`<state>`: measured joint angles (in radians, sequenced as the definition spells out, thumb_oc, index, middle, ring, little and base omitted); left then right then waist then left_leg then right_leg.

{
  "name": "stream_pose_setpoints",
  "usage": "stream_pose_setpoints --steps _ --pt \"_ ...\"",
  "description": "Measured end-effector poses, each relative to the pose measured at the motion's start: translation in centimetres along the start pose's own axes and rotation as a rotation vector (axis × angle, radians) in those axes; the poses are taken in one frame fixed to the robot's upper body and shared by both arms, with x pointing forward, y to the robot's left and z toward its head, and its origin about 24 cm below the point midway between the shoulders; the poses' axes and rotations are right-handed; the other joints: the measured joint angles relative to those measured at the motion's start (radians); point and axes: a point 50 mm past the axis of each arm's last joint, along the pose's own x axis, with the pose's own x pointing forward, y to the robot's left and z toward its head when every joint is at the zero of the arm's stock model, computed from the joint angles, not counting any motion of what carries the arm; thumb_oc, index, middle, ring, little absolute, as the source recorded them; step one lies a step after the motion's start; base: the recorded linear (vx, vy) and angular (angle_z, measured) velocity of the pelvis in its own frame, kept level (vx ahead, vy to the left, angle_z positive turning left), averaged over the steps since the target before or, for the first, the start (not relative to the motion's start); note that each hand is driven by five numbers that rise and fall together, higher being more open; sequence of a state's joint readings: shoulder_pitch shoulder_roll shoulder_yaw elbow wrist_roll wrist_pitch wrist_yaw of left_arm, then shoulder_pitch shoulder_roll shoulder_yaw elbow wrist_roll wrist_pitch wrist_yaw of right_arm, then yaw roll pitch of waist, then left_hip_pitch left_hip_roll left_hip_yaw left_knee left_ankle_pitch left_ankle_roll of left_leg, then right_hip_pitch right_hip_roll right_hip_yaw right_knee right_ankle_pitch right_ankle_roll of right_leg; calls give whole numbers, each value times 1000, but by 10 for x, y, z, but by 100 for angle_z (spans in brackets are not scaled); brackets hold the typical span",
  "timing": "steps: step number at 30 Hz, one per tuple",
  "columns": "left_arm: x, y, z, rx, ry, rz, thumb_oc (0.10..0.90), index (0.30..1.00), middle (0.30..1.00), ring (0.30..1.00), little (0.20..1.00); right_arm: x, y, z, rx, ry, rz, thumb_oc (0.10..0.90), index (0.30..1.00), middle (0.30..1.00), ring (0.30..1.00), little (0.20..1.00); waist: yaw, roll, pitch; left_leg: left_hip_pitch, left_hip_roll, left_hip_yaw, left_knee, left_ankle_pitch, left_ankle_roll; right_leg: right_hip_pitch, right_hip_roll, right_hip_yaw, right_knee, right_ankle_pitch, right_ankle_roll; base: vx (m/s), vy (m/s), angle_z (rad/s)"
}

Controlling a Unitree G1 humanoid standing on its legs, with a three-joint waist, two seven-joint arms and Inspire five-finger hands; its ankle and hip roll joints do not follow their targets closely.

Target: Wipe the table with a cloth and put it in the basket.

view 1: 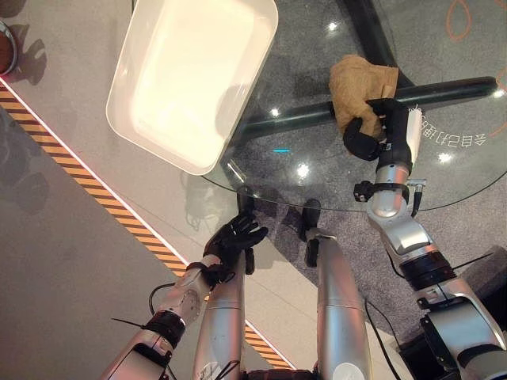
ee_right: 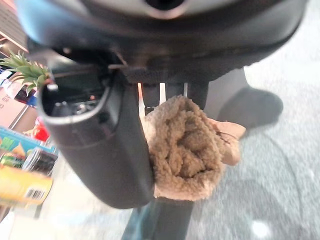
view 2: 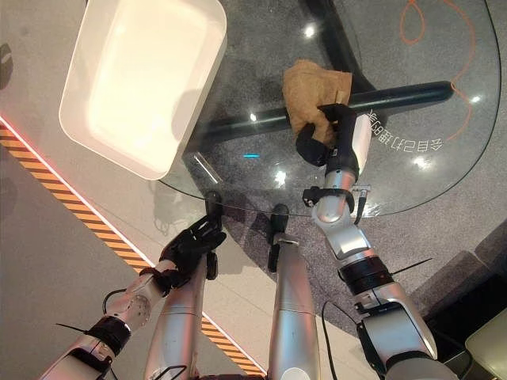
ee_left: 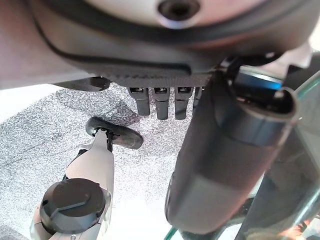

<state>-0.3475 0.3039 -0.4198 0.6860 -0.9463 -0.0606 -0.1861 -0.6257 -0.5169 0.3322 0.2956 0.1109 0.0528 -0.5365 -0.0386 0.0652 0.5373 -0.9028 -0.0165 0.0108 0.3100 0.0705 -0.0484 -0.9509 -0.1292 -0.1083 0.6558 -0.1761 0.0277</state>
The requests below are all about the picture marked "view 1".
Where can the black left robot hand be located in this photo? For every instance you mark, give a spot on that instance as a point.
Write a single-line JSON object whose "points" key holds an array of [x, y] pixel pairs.
{"points": [[233, 239]]}

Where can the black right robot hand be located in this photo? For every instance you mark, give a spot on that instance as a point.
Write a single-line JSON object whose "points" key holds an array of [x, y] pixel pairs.
{"points": [[396, 130]]}

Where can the tan wiping cloth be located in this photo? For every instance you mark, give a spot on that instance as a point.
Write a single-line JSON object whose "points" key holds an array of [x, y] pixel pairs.
{"points": [[358, 89]]}

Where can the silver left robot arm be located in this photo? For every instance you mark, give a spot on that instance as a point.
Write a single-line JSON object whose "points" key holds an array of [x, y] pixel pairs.
{"points": [[166, 320]]}

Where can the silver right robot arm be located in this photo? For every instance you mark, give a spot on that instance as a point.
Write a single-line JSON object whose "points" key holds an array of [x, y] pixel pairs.
{"points": [[428, 277]]}

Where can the white rectangular plastic basket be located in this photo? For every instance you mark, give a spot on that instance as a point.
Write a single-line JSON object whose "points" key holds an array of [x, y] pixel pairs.
{"points": [[190, 79]]}

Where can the black left robot foot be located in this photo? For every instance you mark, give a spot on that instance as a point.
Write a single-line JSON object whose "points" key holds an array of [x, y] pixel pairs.
{"points": [[246, 202]]}

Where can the black robot foot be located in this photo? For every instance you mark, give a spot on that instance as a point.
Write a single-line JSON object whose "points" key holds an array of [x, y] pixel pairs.
{"points": [[309, 217], [246, 202]]}

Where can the round glass table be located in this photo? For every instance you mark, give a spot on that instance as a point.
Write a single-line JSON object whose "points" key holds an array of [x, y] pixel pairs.
{"points": [[356, 166]]}

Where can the silver left robot leg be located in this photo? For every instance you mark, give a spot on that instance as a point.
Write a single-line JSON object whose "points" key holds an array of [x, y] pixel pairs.
{"points": [[222, 316]]}

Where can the silver robot leg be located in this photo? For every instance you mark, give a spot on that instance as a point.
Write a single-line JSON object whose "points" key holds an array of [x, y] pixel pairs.
{"points": [[222, 316], [340, 308]]}

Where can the black right robot foot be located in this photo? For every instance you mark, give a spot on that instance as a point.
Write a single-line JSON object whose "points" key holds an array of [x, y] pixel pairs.
{"points": [[309, 217]]}

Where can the silver right robot leg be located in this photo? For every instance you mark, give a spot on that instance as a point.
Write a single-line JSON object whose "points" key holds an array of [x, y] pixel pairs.
{"points": [[340, 308]]}

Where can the yellow black hazard floor tape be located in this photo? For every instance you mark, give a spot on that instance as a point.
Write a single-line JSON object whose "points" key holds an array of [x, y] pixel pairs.
{"points": [[99, 190]]}

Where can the round chrome rimmed object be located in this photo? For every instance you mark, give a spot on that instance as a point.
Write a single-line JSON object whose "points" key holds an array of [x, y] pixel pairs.
{"points": [[7, 49]]}

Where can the black table base frame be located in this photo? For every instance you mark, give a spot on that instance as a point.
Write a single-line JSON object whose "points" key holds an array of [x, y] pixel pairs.
{"points": [[317, 112]]}

